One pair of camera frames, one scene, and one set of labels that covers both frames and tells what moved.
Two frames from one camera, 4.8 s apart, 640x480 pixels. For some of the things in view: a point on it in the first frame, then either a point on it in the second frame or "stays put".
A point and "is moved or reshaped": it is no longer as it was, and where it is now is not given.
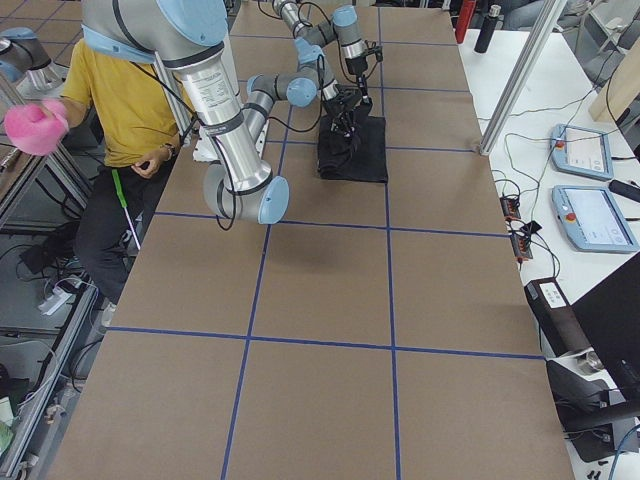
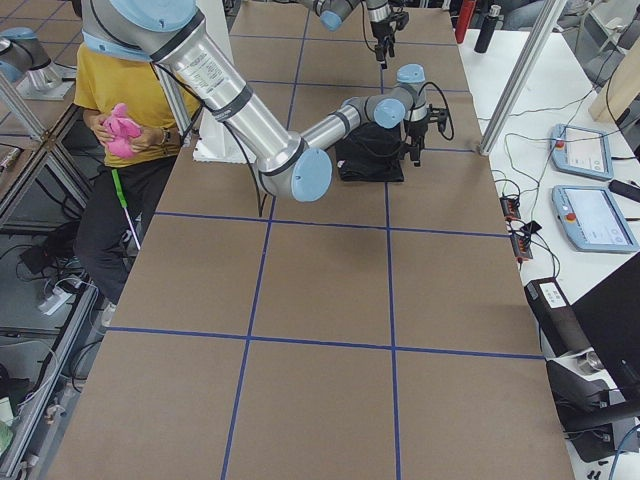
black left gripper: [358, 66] → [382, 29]
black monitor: [609, 315] stays put
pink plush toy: [36, 128] → [123, 129]
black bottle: [487, 29] stays put
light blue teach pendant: [581, 151] stays put
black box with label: [562, 330] stays put
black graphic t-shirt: [362, 156] is moved or reshaped
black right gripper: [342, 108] → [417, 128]
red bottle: [464, 20] stays put
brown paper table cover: [373, 331] stays put
